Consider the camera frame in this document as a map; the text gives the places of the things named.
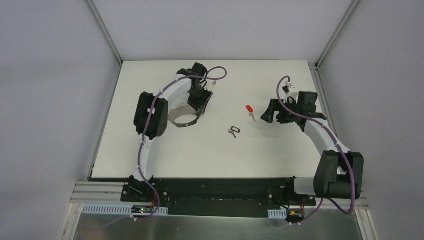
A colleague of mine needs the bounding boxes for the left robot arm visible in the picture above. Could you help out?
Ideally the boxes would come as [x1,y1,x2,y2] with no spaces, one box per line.
[128,62,213,203]

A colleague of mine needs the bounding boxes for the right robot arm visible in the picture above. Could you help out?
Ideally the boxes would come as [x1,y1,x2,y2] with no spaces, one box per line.
[260,91,364,205]

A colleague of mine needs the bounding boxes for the key with red tag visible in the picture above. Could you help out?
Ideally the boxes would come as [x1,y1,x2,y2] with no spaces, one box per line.
[245,105,256,122]

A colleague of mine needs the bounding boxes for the right controller board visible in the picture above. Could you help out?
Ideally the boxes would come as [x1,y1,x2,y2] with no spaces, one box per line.
[286,210,305,222]

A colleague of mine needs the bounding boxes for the controller board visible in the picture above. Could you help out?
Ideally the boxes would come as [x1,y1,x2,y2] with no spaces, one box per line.
[131,205,156,215]
[286,210,305,222]

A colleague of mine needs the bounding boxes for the left controller board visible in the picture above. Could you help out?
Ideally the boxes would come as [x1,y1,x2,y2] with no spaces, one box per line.
[131,205,156,215]

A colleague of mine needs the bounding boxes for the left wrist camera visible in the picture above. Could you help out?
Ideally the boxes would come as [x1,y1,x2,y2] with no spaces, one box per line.
[205,80,217,91]

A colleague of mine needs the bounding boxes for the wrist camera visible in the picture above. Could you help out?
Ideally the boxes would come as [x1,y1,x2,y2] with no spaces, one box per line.
[205,80,217,91]
[282,81,294,95]

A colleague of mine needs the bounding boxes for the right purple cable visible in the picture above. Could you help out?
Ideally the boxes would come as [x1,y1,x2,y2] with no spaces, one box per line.
[268,75,357,229]

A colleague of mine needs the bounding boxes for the purple cable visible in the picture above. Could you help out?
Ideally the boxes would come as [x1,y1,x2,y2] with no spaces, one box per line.
[82,66,228,231]
[268,75,357,229]

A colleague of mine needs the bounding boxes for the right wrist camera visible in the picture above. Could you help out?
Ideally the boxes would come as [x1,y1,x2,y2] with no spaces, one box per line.
[282,81,294,95]

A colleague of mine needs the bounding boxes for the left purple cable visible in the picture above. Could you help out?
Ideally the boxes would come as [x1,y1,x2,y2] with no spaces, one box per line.
[82,66,228,231]

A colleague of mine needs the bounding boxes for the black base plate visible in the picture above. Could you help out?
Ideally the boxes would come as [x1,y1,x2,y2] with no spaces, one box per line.
[120,176,316,218]

